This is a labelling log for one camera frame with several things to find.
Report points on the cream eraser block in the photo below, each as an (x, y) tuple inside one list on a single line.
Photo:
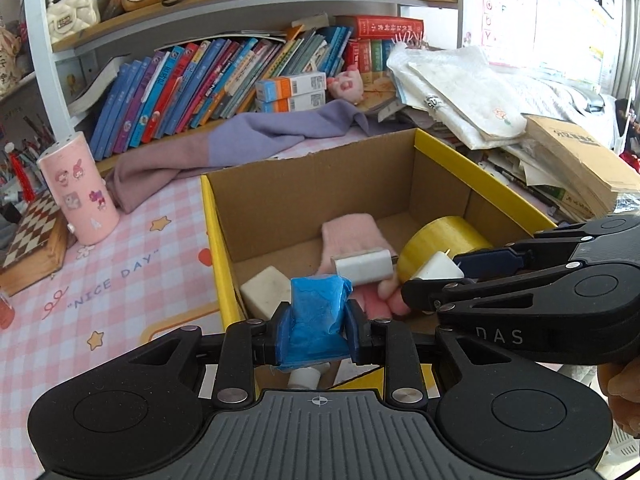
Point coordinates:
[(265, 292)]

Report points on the person's right hand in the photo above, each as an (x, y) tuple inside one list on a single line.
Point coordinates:
[(625, 390)]

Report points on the stack of yellowed booklets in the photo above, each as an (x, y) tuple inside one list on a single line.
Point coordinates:
[(580, 160)]

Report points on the fluffy pink glove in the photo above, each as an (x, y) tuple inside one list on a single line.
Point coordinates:
[(350, 237)]

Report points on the large white charger plug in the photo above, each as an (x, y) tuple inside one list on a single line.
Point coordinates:
[(362, 266)]

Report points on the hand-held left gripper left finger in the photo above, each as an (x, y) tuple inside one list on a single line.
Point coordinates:
[(281, 335)]

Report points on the yellow tape roll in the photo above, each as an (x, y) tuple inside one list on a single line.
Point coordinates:
[(440, 235)]

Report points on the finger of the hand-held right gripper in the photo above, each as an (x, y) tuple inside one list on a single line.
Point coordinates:
[(492, 261), (430, 295)]

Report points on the white quilted pearl handbag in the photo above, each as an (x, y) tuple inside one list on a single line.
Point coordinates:
[(72, 15)]

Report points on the red tassel ornament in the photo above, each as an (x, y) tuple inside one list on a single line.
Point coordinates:
[(17, 175)]

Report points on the thick red dictionary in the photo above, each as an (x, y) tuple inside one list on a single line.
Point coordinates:
[(385, 26)]

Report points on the blue bottle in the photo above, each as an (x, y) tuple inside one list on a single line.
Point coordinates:
[(317, 315)]

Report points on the pink sticker cylinder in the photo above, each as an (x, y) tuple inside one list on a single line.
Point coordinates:
[(77, 195)]

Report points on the wall poster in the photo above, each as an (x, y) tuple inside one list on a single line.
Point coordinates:
[(550, 20)]

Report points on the purple and pink cloth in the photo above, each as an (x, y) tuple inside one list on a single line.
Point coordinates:
[(225, 150)]

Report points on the wooden chessboard box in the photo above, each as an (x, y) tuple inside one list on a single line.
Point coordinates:
[(30, 240)]

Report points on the row of colourful books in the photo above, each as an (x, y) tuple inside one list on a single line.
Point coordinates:
[(200, 85)]

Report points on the cream rabbit print bag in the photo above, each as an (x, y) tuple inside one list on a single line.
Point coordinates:
[(9, 60)]

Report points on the open grey book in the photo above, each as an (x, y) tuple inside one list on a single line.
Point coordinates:
[(95, 92)]

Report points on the pink checked tablecloth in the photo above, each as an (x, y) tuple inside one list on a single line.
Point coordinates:
[(125, 270)]

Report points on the white and wood shelf unit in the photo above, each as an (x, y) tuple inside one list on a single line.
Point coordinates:
[(50, 90)]

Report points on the bunch of pens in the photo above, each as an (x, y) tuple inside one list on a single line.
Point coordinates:
[(35, 132)]

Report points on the pink pig plush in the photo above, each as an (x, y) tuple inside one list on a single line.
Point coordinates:
[(346, 86)]

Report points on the standing red books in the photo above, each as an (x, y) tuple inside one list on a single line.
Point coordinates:
[(357, 57)]

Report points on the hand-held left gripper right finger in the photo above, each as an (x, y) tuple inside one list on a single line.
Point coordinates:
[(357, 335)]

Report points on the orange and blue carton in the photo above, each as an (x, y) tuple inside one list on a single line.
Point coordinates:
[(290, 86), (292, 105)]

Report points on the yellow cardboard box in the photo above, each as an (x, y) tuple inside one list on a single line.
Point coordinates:
[(350, 190)]

